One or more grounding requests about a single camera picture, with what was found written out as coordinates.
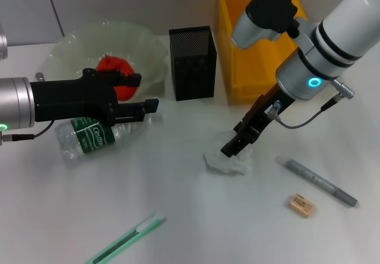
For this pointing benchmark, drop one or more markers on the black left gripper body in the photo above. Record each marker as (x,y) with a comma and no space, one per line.
(68,98)

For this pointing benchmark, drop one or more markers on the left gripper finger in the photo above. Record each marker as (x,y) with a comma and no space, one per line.
(133,80)
(151,105)

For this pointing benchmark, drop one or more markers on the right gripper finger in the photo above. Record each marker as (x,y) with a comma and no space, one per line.
(234,145)

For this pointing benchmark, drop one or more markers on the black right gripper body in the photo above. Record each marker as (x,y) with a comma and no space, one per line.
(261,115)

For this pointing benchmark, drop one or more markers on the white paper ball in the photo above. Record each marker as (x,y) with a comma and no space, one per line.
(234,164)

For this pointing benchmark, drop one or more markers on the clear green-label water bottle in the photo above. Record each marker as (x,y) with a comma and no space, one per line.
(89,139)

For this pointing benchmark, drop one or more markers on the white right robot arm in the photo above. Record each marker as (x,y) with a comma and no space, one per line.
(341,29)

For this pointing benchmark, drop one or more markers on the black mesh pen holder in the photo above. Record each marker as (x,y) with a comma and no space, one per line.
(193,68)

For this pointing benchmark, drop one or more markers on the translucent glass fruit plate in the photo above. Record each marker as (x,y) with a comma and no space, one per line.
(89,38)

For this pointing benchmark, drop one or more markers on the gray marker pen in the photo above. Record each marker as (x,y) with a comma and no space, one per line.
(314,179)

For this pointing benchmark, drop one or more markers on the beige eraser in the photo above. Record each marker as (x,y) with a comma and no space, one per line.
(301,205)

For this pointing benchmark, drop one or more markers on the yellow plastic bin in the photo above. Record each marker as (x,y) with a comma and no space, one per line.
(249,68)

